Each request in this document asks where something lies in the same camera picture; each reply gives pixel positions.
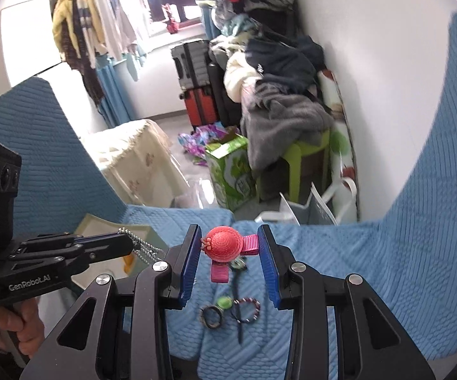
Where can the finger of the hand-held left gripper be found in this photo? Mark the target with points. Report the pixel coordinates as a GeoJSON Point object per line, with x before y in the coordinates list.
{"type": "Point", "coordinates": [54, 241]}
{"type": "Point", "coordinates": [94, 254]}

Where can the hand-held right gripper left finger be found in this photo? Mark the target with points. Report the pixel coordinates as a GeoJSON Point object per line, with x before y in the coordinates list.
{"type": "Point", "coordinates": [189, 269]}

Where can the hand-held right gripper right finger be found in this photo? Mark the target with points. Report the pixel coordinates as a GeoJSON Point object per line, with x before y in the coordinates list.
{"type": "Point", "coordinates": [270, 273]}

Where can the pale green cardboard box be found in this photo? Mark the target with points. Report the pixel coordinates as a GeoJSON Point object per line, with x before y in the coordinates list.
{"type": "Point", "coordinates": [94, 225]}

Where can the pink hat hair clip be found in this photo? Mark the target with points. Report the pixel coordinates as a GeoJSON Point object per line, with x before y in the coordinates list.
{"type": "Point", "coordinates": [222, 243]}

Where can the person's left hand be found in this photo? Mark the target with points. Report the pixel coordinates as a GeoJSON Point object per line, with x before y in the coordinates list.
{"type": "Point", "coordinates": [30, 324]}

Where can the green bead charm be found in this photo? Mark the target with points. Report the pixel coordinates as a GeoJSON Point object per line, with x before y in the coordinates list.
{"type": "Point", "coordinates": [223, 303]}

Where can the blue textured sofa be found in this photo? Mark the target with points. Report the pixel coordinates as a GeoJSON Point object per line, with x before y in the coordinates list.
{"type": "Point", "coordinates": [351, 285]}

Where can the white tote bag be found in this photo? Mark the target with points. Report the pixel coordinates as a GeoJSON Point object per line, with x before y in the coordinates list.
{"type": "Point", "coordinates": [323, 206]}

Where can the green printed carton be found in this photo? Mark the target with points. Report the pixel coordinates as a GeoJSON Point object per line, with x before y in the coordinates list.
{"type": "Point", "coordinates": [228, 178]}

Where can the cream lace cover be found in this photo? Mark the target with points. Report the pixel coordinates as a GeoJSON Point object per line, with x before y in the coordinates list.
{"type": "Point", "coordinates": [133, 158]}

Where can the colourful wrapping paper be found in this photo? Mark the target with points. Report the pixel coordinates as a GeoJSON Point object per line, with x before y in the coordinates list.
{"type": "Point", "coordinates": [197, 142]}

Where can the green plastic stool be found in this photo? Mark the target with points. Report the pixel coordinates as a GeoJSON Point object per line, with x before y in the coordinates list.
{"type": "Point", "coordinates": [311, 150]}

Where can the floral rolled mat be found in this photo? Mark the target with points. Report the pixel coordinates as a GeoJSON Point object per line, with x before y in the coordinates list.
{"type": "Point", "coordinates": [343, 146]}

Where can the grey fleece garment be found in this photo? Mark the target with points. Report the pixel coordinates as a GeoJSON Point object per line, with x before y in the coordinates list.
{"type": "Point", "coordinates": [284, 118]}

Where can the blue curtain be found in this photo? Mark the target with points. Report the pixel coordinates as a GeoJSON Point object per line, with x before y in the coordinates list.
{"type": "Point", "coordinates": [113, 95]}
{"type": "Point", "coordinates": [208, 8]}

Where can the red suitcase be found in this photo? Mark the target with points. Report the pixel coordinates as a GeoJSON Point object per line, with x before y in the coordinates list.
{"type": "Point", "coordinates": [199, 107]}

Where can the white cabinet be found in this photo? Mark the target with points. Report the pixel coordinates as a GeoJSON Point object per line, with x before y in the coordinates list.
{"type": "Point", "coordinates": [30, 35]}

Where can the cream quilt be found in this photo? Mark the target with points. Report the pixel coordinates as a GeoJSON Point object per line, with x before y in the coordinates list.
{"type": "Point", "coordinates": [236, 75]}

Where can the row of hanging clothes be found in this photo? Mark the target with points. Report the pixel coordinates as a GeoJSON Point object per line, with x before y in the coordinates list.
{"type": "Point", "coordinates": [94, 27]}

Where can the black suitcase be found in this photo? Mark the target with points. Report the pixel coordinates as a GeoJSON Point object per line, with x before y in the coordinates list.
{"type": "Point", "coordinates": [189, 63]}

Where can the dark blue jacket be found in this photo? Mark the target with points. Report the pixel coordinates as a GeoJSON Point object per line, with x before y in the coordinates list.
{"type": "Point", "coordinates": [284, 57]}

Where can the red flower pot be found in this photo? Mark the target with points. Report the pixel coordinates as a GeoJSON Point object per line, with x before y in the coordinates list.
{"type": "Point", "coordinates": [172, 27]}

